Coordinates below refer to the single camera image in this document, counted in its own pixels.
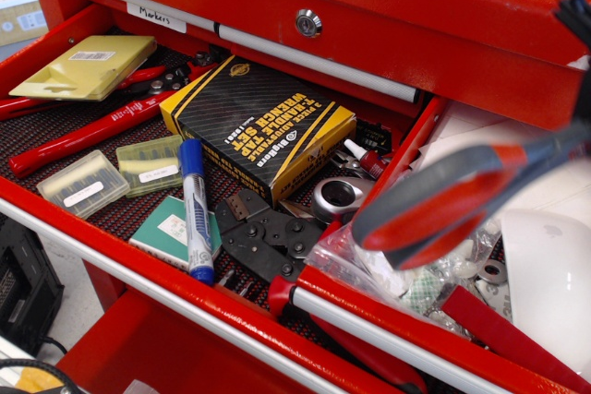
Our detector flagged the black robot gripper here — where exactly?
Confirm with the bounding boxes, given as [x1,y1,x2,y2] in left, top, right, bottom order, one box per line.
[556,0,590,121]

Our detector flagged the red grey handled scissors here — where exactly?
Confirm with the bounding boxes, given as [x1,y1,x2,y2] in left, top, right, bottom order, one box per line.
[352,120,590,269]

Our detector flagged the silver drawer lock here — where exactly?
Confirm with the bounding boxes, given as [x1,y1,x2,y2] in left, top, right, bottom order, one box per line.
[295,8,322,38]

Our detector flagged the right open red drawer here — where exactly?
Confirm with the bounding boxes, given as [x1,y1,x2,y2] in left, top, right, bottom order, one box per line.
[291,98,571,393]

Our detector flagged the open red drawer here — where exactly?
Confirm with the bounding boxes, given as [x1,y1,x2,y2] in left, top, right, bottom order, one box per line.
[291,98,571,393]
[1,5,448,393]

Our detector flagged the left open red drawer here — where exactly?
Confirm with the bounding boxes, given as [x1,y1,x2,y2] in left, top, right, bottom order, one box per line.
[1,5,448,393]

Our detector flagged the white apple mouse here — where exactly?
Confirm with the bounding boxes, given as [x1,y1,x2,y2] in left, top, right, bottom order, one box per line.
[501,209,590,380]

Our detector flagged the red threadlocker bottle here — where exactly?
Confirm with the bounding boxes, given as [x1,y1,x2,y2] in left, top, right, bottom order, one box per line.
[344,139,389,180]

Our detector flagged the clear bag of adhesive mounts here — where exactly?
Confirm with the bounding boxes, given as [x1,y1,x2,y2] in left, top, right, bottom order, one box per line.
[305,220,501,337]

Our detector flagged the steel washer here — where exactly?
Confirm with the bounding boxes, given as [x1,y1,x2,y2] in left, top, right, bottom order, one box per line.
[478,259,507,285]

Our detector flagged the silver grey tape measure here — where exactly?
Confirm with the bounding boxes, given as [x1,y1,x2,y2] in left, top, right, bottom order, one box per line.
[311,176,374,224]

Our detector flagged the black yellow tap wrench box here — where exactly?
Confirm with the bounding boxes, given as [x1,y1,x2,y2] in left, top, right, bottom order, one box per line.
[160,55,356,205]

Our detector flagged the red tool chest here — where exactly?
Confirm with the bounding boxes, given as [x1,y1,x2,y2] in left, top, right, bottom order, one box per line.
[22,0,591,394]

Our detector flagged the white markers label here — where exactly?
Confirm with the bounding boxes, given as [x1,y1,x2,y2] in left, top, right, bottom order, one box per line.
[127,3,187,33]

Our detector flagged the blue white marker pen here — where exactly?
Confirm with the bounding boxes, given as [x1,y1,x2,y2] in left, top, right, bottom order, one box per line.
[178,139,214,285]

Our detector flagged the green clear bit case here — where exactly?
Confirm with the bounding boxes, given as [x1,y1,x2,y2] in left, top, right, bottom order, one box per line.
[115,135,183,198]

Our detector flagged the green white small box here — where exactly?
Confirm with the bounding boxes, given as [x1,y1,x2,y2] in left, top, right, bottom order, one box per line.
[127,195,223,273]

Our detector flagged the yellow flat plastic case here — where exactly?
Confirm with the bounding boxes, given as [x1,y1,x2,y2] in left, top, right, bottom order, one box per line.
[9,35,157,101]

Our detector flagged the clear drill bit case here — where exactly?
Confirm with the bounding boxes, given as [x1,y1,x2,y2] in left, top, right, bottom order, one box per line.
[37,149,130,220]

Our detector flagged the cardboard box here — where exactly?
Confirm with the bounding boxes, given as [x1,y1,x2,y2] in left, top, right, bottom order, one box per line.
[0,0,48,46]

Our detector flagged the black electronic device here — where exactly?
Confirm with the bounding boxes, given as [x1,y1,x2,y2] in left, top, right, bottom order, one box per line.
[1,215,64,355]

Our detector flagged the yellow sponge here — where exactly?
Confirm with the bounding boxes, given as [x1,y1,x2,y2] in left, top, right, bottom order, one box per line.
[16,367,65,393]

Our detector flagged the black crimping tool red handles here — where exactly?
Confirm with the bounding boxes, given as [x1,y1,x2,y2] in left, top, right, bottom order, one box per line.
[215,189,428,393]

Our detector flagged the red handled crimping pliers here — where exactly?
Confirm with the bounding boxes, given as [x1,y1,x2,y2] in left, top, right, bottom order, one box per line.
[8,52,215,178]

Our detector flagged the black cable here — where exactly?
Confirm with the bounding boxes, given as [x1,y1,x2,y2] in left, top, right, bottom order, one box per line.
[0,336,82,394]

